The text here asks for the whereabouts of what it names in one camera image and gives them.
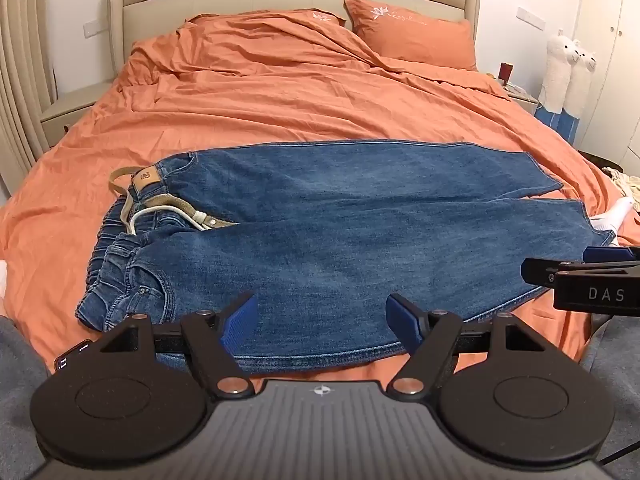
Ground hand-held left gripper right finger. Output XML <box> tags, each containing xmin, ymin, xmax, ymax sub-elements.
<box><xmin>385</xmin><ymin>293</ymin><xmax>552</xmax><ymax>396</ymax></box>

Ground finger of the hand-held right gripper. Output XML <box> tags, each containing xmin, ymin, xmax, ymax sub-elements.
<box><xmin>582</xmin><ymin>245</ymin><xmax>640</xmax><ymax>263</ymax></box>
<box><xmin>520</xmin><ymin>258</ymin><xmax>640</xmax><ymax>290</ymax></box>

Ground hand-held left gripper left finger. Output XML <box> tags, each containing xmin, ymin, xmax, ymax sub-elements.
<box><xmin>96</xmin><ymin>292</ymin><xmax>260</xmax><ymax>396</ymax></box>

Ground blue denim pants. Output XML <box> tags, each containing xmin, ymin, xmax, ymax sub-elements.
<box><xmin>75</xmin><ymin>138</ymin><xmax>614</xmax><ymax>374</ymax></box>

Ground person's right leg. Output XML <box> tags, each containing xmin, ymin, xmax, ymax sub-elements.
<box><xmin>574</xmin><ymin>314</ymin><xmax>640</xmax><ymax>480</ymax></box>

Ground person's leg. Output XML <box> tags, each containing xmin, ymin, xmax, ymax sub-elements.
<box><xmin>0</xmin><ymin>314</ymin><xmax>57</xmax><ymax>480</ymax></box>
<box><xmin>574</xmin><ymin>314</ymin><xmax>640</xmax><ymax>480</ymax></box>

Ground cream crumpled cloth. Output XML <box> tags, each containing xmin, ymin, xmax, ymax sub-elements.
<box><xmin>602</xmin><ymin>164</ymin><xmax>640</xmax><ymax>197</ymax></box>

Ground tan belt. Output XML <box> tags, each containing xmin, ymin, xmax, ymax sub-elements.
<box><xmin>108</xmin><ymin>166</ymin><xmax>237</xmax><ymax>232</ymax></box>

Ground blue striped cloth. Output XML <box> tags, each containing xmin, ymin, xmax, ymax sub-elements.
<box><xmin>533</xmin><ymin>104</ymin><xmax>581</xmax><ymax>142</ymax></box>

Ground white alpaca plush toy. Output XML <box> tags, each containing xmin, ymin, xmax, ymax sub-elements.
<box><xmin>562</xmin><ymin>44</ymin><xmax>599</xmax><ymax>122</ymax></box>
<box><xmin>537</xmin><ymin>31</ymin><xmax>581</xmax><ymax>112</ymax></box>

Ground smartphone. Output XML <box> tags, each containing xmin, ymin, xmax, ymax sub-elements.
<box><xmin>53</xmin><ymin>339</ymin><xmax>96</xmax><ymax>374</ymax></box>

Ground beige nightstand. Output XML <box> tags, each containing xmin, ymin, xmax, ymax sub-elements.
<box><xmin>39</xmin><ymin>79</ymin><xmax>117</xmax><ymax>149</ymax></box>
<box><xmin>502</xmin><ymin>82</ymin><xmax>542</xmax><ymax>112</ymax></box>

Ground white wardrobe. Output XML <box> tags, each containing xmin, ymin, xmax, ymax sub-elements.
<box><xmin>574</xmin><ymin>0</ymin><xmax>640</xmax><ymax>172</ymax></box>

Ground orange duvet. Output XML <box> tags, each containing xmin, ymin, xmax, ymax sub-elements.
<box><xmin>0</xmin><ymin>10</ymin><xmax>640</xmax><ymax>397</ymax></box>

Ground person's left leg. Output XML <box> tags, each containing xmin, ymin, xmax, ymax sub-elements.
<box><xmin>0</xmin><ymin>314</ymin><xmax>57</xmax><ymax>480</ymax></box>

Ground orange pillow with white print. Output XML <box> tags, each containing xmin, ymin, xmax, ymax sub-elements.
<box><xmin>343</xmin><ymin>0</ymin><xmax>479</xmax><ymax>72</ymax></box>

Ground beige curtain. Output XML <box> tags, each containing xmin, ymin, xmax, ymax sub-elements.
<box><xmin>0</xmin><ymin>0</ymin><xmax>59</xmax><ymax>192</ymax></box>

